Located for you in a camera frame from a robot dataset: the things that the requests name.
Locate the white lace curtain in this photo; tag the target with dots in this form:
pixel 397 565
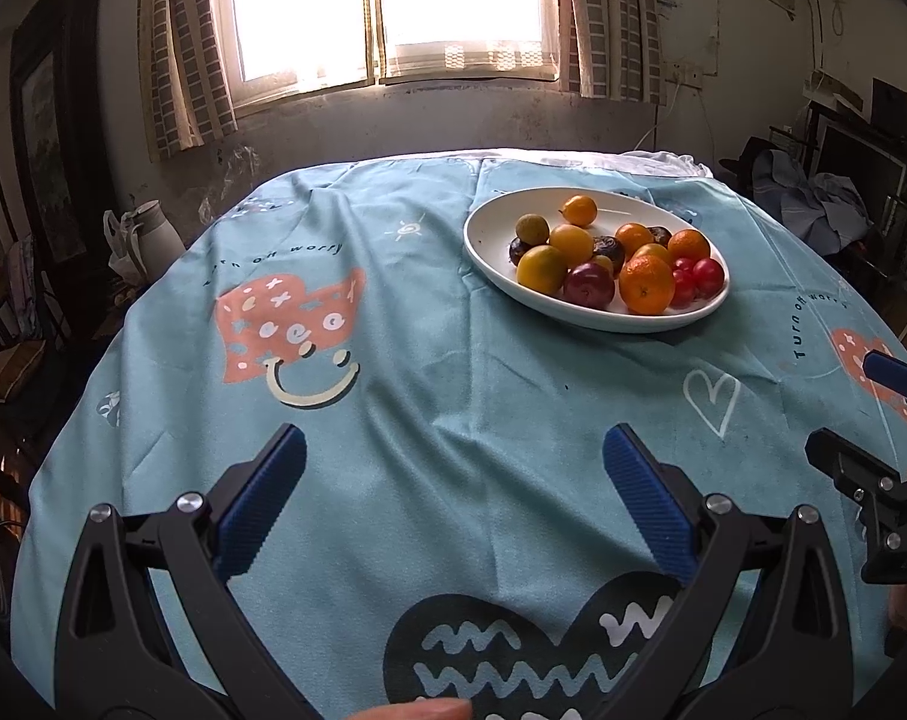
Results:
pixel 483 58

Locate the pile of clothes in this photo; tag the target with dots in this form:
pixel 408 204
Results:
pixel 806 195

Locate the small yellow-orange citrus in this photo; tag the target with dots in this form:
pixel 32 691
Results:
pixel 579 210

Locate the person's left hand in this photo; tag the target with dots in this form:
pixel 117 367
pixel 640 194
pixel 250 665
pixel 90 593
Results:
pixel 416 711

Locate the wall socket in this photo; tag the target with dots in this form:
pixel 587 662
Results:
pixel 684 72

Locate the yellow-green citrus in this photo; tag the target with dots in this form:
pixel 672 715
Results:
pixel 532 229
pixel 542 270

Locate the white oval plate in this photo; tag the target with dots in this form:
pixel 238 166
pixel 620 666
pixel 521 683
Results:
pixel 491 240

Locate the white jug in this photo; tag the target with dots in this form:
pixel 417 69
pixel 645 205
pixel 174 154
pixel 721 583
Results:
pixel 159 240

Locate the red tomato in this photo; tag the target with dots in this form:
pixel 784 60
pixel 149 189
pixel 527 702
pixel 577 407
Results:
pixel 708 276
pixel 683 264
pixel 683 291

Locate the dark framed picture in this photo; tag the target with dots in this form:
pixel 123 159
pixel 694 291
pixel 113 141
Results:
pixel 48 105

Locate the white plastic bag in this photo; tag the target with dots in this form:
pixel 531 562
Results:
pixel 119 251

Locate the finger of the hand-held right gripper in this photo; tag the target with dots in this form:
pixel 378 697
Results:
pixel 887 373
pixel 840 456

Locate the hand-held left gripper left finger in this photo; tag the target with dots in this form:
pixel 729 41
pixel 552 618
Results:
pixel 262 499

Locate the black monitor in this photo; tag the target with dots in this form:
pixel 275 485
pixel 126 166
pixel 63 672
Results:
pixel 858 157

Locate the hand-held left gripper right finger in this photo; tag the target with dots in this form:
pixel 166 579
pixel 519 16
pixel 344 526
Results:
pixel 648 510

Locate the brown seat cushion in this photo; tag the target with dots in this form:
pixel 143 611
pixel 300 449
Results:
pixel 10 369

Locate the checked curtain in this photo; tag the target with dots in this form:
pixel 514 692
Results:
pixel 611 22
pixel 183 52

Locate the white sheet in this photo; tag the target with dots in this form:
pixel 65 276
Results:
pixel 648 163

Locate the small yellow citrus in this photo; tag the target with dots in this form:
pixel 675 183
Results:
pixel 603 264

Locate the light blue printed tablecloth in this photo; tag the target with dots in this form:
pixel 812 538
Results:
pixel 423 315

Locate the window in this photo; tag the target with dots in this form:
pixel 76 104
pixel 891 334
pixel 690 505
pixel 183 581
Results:
pixel 295 7

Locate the dark purple plum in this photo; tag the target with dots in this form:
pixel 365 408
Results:
pixel 609 244
pixel 660 232
pixel 518 252

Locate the large orange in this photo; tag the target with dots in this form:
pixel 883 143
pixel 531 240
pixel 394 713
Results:
pixel 646 286

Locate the red plum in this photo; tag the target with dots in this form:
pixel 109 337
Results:
pixel 588 285

